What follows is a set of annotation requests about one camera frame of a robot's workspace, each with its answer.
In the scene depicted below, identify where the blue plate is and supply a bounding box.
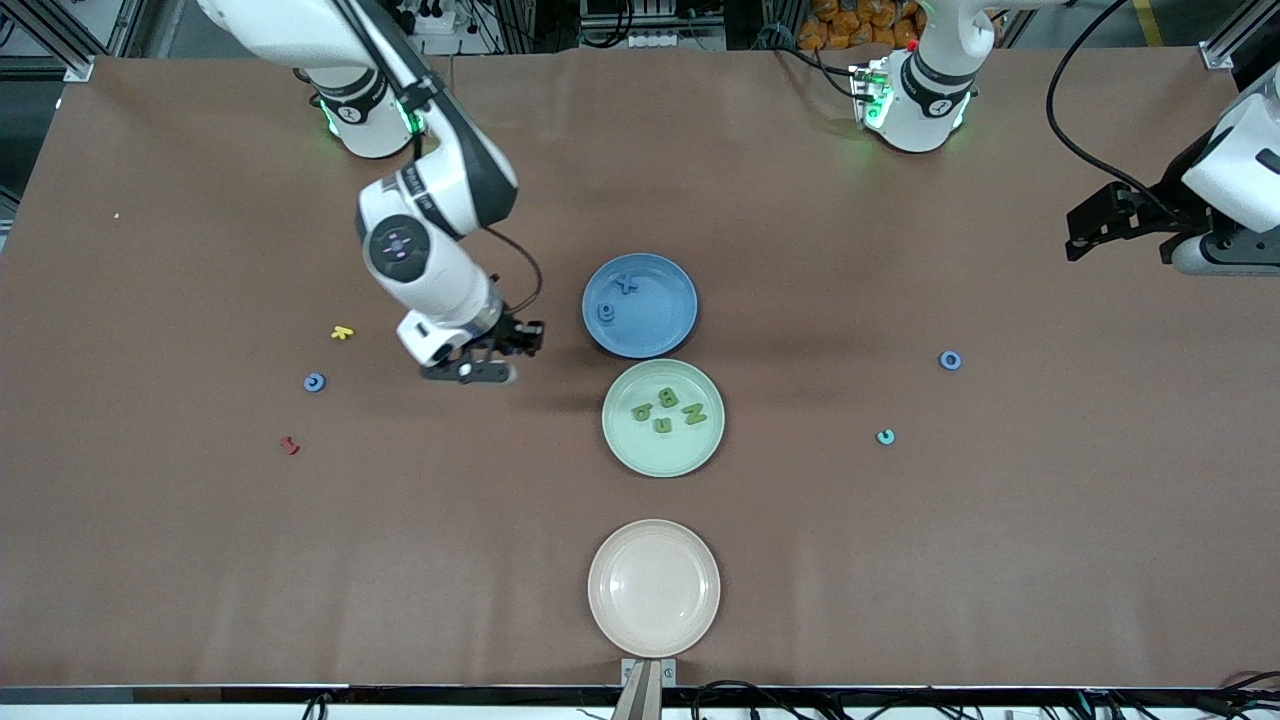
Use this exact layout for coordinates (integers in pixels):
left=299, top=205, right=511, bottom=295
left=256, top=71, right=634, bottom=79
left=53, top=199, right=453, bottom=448
left=581, top=252, right=699, bottom=360

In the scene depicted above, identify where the green plate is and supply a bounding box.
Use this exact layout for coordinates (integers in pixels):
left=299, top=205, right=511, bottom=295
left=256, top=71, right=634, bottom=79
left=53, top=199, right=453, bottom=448
left=601, top=358, right=727, bottom=479

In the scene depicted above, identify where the brown table cover sheet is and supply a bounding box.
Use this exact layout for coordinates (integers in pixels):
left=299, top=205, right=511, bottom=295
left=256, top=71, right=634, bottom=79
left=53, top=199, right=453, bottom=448
left=0, top=45, right=1280, bottom=691

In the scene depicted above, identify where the beige plate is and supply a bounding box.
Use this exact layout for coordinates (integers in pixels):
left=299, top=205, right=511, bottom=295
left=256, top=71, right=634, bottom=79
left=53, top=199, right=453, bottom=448
left=587, top=518, right=722, bottom=660

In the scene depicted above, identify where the bag of orange objects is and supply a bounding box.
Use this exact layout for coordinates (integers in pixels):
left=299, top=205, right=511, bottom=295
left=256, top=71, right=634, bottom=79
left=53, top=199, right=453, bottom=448
left=797, top=0, right=921, bottom=51

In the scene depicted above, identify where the white power strip with plugs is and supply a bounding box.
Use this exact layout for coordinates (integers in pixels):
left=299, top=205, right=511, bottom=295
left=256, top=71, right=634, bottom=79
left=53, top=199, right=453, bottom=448
left=400, top=0, right=461, bottom=39

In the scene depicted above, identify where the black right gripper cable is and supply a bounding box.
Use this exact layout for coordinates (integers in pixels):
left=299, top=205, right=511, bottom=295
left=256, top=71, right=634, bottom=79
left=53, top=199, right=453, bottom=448
left=483, top=226, right=544, bottom=319

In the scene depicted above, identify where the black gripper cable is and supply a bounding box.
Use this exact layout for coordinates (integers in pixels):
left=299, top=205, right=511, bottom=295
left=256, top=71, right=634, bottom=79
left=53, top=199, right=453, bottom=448
left=1045, top=0, right=1181, bottom=216
left=483, top=226, right=544, bottom=319

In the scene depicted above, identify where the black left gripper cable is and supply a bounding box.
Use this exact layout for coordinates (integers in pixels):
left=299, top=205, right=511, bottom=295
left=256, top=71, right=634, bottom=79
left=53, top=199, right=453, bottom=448
left=1045, top=0, right=1181, bottom=216

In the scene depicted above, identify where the aluminium frame profile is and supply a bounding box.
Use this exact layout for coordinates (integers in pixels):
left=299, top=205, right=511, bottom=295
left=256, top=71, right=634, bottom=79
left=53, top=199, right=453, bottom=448
left=1200, top=0, right=1263, bottom=71
left=0, top=0, right=98, bottom=83

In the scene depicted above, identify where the metal mount bracket plate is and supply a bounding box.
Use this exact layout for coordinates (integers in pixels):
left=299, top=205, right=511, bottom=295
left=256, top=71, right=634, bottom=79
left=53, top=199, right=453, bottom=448
left=620, top=657, right=678, bottom=689

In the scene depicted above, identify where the beige mount post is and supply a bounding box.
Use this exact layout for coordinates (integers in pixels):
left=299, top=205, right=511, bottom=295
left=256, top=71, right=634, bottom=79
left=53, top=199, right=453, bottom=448
left=611, top=662, right=664, bottom=720

